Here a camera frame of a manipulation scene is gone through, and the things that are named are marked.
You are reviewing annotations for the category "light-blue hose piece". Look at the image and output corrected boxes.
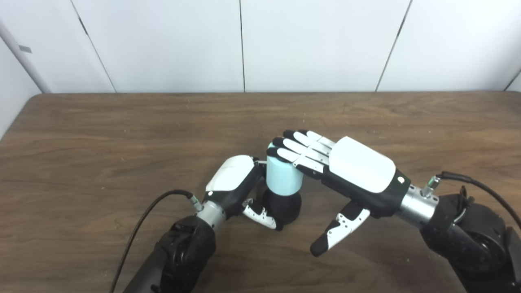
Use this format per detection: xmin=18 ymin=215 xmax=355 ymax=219
xmin=265 ymin=142 xmax=303 ymax=197

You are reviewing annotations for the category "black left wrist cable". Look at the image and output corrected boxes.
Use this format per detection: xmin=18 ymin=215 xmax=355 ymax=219
xmin=109 ymin=189 xmax=204 ymax=293

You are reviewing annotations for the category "white and black right hand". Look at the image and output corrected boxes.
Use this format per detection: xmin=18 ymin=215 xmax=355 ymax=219
xmin=266 ymin=129 xmax=412 ymax=258

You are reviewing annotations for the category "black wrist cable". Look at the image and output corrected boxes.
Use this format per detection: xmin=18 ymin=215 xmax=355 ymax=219
xmin=109 ymin=189 xmax=204 ymax=293
xmin=421 ymin=171 xmax=521 ymax=230

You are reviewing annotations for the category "white wall corner trim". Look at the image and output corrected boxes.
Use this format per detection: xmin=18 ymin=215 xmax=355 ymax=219
xmin=0 ymin=20 xmax=51 ymax=93

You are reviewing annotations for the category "white and black left hand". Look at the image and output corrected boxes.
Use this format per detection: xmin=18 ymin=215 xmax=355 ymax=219
xmin=202 ymin=155 xmax=285 ymax=232

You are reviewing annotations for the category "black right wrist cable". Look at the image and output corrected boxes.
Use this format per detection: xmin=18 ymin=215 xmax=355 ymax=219
xmin=421 ymin=171 xmax=521 ymax=230

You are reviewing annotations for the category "black flared nozzle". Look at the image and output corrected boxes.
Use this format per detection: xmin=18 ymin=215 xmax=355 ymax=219
xmin=262 ymin=189 xmax=302 ymax=225

